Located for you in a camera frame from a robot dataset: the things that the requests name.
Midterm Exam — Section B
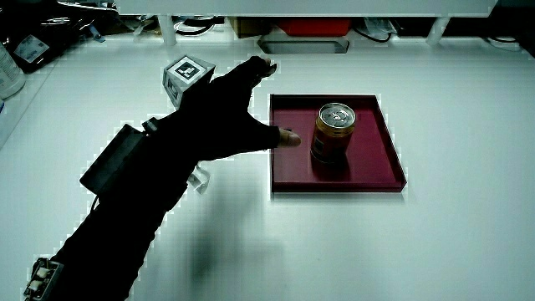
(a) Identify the person's right forearm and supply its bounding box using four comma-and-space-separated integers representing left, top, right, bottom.
48, 113, 202, 301

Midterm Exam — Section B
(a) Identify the red storage box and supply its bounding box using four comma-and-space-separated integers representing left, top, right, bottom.
277, 17, 352, 38

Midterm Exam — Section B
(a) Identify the brown cardboard box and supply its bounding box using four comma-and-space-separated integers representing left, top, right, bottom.
228, 16, 280, 38

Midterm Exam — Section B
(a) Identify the white shelf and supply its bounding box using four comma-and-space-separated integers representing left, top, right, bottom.
115, 0, 499, 47

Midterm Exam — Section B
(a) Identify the black cable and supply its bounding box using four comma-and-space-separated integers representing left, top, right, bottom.
173, 15, 226, 37
353, 25, 394, 44

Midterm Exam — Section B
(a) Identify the person's right hand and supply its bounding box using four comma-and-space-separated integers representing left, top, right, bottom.
161, 54, 303, 162

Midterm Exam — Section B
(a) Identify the white plastic bottle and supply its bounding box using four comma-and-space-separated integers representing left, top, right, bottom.
0, 41, 27, 100

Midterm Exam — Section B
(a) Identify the black wrist sensor box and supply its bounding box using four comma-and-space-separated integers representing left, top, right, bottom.
79, 122, 150, 196

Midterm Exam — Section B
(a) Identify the grey arm strap device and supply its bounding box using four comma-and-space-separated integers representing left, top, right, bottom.
23, 257, 64, 301

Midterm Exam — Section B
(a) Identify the dark red square plate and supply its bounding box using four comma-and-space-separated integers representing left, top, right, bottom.
268, 94, 408, 194

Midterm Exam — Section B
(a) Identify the red bull can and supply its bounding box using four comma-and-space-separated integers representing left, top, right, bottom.
309, 102, 357, 165

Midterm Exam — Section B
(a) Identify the black plastic bag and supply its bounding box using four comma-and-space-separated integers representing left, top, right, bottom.
0, 0, 120, 74

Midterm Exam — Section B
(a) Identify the grey flat tray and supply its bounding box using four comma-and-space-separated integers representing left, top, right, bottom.
257, 35, 350, 55

